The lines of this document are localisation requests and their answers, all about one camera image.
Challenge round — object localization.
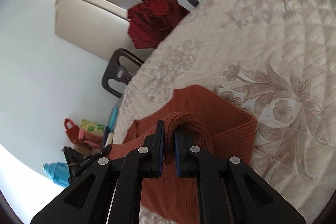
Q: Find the rust knit sweater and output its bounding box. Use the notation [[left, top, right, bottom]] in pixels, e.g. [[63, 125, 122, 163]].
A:
[[106, 84, 257, 223]]

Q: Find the red gift bag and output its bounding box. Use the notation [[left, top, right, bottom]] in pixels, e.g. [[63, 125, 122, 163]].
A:
[[64, 118, 80, 144]]

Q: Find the pink bottle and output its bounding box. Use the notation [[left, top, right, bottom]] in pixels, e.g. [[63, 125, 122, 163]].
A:
[[78, 128, 103, 148]]

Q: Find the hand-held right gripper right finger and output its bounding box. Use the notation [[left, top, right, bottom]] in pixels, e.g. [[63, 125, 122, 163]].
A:
[[173, 128, 306, 224]]

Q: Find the red plaid shirt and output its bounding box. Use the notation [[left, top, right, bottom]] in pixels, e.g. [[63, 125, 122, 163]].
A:
[[127, 0, 191, 50]]

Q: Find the beige standing air conditioner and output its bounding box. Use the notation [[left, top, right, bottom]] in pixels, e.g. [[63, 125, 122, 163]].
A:
[[55, 0, 147, 62]]

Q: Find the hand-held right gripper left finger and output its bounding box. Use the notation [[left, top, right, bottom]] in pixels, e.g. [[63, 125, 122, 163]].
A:
[[30, 120, 165, 224]]

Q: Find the turquoise plastic jug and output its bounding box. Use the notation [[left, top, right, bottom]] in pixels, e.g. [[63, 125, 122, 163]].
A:
[[43, 162, 70, 187]]

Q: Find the beige quilted floral tablecloth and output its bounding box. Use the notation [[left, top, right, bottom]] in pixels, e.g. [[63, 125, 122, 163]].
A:
[[113, 0, 336, 224]]

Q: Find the green floral bag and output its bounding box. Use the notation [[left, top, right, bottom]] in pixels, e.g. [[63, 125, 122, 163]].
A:
[[79, 119, 105, 136]]

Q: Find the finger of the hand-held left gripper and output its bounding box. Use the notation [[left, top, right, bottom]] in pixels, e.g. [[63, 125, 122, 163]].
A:
[[92, 145, 113, 159]]

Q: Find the turquoise flat tray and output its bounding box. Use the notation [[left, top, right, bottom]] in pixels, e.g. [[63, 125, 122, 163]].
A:
[[108, 106, 119, 132]]

